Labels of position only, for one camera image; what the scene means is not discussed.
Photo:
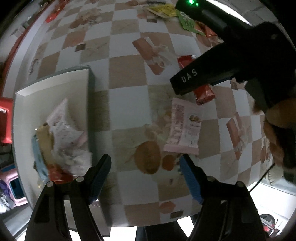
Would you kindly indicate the pink packet inside box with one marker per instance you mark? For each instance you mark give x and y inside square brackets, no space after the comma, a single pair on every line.
[65,132]

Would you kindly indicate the pink plastic stool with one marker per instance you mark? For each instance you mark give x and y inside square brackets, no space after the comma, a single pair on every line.
[11,179]

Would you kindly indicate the gold snack bar wrapper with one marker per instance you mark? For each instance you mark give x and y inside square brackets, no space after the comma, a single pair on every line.
[46,142]

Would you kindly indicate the pink nut snack packet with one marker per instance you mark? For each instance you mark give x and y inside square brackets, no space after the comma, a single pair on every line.
[186,120]

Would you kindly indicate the clear wrapped cookie packet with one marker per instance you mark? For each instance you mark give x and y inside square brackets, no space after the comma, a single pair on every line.
[75,161]

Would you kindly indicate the light blue snack bar wrapper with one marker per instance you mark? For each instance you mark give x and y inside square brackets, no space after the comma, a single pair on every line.
[39,164]

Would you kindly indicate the red plastic stool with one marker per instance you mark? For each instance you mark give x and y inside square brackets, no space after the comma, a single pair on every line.
[6,120]

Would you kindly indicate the yellow snack bag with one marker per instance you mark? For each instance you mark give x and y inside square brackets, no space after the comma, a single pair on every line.
[163,10]

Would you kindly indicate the long red snack bar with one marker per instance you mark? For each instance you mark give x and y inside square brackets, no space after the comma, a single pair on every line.
[189,79]

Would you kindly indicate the person's hand on gripper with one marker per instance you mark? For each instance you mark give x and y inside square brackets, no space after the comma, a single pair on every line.
[277,127]

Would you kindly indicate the red packet in pile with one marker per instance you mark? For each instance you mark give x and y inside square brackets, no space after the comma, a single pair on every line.
[206,30]

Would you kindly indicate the white storage box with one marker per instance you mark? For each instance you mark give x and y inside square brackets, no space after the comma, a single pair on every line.
[59,100]

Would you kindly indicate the green snack bag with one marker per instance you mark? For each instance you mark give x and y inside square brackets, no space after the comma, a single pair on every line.
[189,24]

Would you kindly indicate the small red snack packet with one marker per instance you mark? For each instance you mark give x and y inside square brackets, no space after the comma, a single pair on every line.
[58,175]

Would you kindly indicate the red packet on floor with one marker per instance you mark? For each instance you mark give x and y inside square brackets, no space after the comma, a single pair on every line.
[58,8]

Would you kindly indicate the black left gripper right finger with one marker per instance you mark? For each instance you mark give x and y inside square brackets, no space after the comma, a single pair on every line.
[195,178]

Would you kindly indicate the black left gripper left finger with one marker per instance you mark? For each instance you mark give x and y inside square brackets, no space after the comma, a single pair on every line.
[95,178]

